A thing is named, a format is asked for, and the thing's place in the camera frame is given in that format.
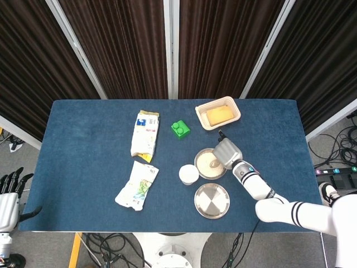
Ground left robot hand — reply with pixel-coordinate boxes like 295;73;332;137
0;166;43;232

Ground white and black sneaker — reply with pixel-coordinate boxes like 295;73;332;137
319;182;341;207

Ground black foot pedal box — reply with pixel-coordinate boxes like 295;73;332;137
330;174;357;192

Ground blue tablecloth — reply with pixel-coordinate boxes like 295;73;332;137
18;99;330;233

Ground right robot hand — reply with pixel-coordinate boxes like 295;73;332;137
213;130;243;170

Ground black cables under table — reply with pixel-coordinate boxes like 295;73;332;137
80;232;151;268

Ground white bag with yellow end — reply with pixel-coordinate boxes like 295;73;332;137
130;109;160;164

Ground white partition base rail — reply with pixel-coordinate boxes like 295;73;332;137
305;106;357;143
0;116;42;151

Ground brown pleated curtain panel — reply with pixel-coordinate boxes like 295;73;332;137
247;0;357;135
178;0;287;100
0;0;101;142
58;0;170;100

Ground yellow sponge block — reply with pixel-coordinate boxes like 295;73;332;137
206;105;235;126

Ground beige plastic food container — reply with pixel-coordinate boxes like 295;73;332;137
195;96;242;131

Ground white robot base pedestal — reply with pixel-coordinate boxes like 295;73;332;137
132;232;213;268

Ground yellow metal bar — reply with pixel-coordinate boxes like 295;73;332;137
68;232;84;268

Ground round metal plate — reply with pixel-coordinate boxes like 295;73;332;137
194;183;231;220

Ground crumpled white bag green print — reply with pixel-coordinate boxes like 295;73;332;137
114;160;160;212

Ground white partition post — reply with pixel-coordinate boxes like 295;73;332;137
239;0;307;99
163;0;180;100
46;0;108;100

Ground floral paper cup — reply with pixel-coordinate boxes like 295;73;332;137
178;164;200;186

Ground metal bowl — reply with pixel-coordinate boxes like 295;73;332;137
194;148;228;180

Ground black floor cable bundle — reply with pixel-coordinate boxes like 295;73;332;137
308;117;357;168

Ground green toy building block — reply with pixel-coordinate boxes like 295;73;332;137
171;119;192;140

